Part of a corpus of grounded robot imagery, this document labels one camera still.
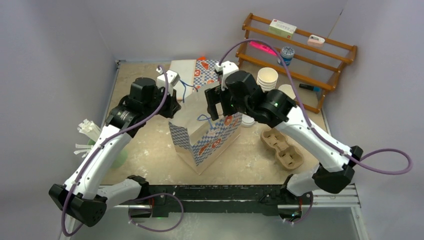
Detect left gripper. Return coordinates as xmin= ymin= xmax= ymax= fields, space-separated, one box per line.
xmin=143 ymin=85 xmax=181 ymax=119

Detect checkered paper bag blue handles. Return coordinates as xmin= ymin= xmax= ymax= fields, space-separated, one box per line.
xmin=168 ymin=82 xmax=242 ymax=175

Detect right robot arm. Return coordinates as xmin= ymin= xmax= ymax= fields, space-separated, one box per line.
xmin=204 ymin=70 xmax=363 ymax=204

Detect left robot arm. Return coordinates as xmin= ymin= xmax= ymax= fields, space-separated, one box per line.
xmin=48 ymin=73 xmax=181 ymax=231

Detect white cup lid near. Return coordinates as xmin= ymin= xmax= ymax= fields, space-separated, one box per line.
xmin=241 ymin=114 xmax=256 ymax=128

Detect stack of flat paper bags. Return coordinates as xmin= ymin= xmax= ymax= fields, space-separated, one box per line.
xmin=169 ymin=58 xmax=218 ymax=101

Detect stack of white paper cups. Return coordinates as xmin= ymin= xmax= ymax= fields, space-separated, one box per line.
xmin=256 ymin=67 xmax=279 ymax=92

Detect wrapped white straws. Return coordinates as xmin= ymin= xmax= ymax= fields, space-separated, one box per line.
xmin=73 ymin=119 xmax=101 ymax=158

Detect dark paper cup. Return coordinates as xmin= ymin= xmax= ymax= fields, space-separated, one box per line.
xmin=278 ymin=84 xmax=296 ymax=100

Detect pink highlighter pen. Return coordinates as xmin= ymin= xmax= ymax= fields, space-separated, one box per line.
xmin=249 ymin=41 xmax=279 ymax=56

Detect blue white jar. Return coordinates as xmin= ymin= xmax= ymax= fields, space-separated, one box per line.
xmin=280 ymin=46 xmax=295 ymax=67

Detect black blue marker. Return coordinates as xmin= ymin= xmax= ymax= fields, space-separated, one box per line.
xmin=299 ymin=83 xmax=321 ymax=92

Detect stack of pulp carriers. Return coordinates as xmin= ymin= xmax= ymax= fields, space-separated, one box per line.
xmin=260 ymin=128 xmax=304 ymax=171

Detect white green box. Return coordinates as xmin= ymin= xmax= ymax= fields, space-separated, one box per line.
xmin=267 ymin=19 xmax=297 ymax=39

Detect wooden shelf rack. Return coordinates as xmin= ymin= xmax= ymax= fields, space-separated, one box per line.
xmin=235 ymin=13 xmax=358 ymax=114

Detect white pink small device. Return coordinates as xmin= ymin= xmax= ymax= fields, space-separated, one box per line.
xmin=307 ymin=34 xmax=326 ymax=48

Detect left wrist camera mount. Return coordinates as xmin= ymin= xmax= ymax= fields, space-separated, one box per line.
xmin=156 ymin=69 xmax=181 ymax=95

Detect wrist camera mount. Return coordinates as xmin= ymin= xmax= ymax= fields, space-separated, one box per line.
xmin=156 ymin=69 xmax=181 ymax=95
xmin=214 ymin=61 xmax=239 ymax=85

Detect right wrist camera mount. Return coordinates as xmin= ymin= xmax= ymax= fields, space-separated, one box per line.
xmin=214 ymin=61 xmax=239 ymax=85

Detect black aluminium base frame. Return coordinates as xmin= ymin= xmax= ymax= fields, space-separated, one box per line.
xmin=83 ymin=184 xmax=360 ymax=224

